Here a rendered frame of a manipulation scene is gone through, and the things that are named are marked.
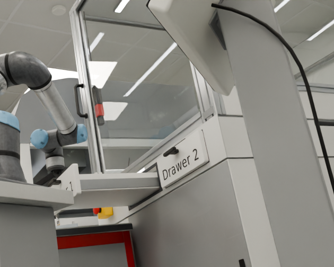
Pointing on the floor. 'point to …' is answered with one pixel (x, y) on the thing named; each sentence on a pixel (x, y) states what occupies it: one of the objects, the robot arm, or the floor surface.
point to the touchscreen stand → (280, 140)
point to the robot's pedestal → (24, 224)
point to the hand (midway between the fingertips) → (55, 215)
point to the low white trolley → (95, 246)
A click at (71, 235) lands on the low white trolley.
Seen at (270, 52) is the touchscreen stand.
